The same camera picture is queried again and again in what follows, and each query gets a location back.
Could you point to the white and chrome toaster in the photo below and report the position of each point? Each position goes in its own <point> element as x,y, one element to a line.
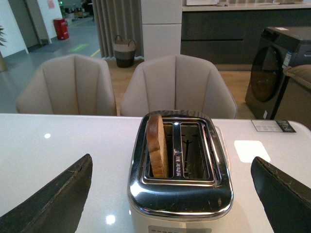
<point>197,194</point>

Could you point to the beige curtain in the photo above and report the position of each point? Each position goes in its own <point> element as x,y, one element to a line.
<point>117,17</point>

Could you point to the beige chair on right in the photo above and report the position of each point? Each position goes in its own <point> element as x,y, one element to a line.
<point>178,82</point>

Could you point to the beige cushion at right edge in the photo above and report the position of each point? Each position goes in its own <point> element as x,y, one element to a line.
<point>301,74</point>

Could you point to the beige chair on left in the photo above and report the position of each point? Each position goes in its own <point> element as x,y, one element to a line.
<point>69,85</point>

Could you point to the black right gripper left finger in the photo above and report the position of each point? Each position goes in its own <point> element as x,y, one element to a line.
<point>55,208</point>

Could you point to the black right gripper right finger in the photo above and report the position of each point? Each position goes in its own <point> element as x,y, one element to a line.
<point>286,201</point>

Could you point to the red cabinet box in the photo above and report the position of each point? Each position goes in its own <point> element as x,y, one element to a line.
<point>61,30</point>

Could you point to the beige chair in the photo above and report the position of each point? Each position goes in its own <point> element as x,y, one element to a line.
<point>178,82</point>
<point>69,85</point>

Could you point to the dark grey kitchen counter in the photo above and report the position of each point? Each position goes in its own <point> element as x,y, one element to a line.
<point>228,34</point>

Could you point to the white pillar cabinet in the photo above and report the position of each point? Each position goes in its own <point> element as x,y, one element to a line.
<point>161,28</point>

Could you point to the slice of brown bread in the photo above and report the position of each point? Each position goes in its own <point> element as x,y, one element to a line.
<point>157,146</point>

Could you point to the black washing machine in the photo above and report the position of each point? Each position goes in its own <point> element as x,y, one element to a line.
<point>279,47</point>

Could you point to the black and white label card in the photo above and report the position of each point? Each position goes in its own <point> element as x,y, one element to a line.
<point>277,126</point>

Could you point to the woven basket with handles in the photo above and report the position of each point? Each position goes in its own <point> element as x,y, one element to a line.
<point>124,51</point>

